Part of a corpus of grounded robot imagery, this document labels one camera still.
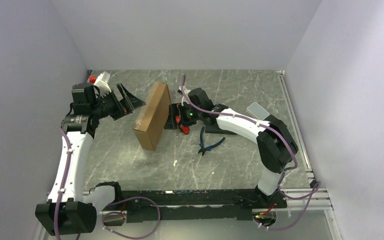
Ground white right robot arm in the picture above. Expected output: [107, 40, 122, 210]
[164, 87, 299, 208]

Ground brown cardboard express box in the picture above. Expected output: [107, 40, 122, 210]
[132, 82, 172, 151]

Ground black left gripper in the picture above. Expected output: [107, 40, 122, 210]
[90, 83, 145, 121]

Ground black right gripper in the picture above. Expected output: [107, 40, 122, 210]
[164, 102, 203, 130]

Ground small grey white box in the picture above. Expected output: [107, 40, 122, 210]
[246, 102, 270, 121]

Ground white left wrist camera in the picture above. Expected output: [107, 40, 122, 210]
[88, 71, 112, 96]

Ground blue handled pliers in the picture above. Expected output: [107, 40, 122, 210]
[197, 126, 226, 157]

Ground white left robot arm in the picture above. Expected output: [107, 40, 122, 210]
[35, 82, 146, 240]

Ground red utility knife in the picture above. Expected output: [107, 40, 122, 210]
[175, 115, 190, 135]

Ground aluminium rail frame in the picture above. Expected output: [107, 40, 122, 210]
[32, 70, 344, 240]

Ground black flat pad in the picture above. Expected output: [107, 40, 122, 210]
[204, 114, 286, 138]

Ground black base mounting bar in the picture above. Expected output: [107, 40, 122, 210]
[104, 188, 287, 223]

